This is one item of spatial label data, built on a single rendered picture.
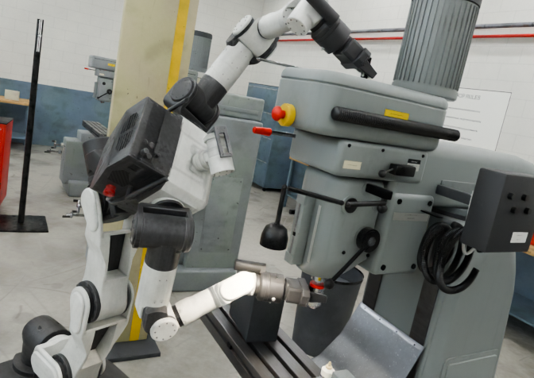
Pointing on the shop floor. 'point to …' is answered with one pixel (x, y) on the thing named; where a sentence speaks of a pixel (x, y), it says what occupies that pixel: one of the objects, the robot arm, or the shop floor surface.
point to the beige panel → (136, 19)
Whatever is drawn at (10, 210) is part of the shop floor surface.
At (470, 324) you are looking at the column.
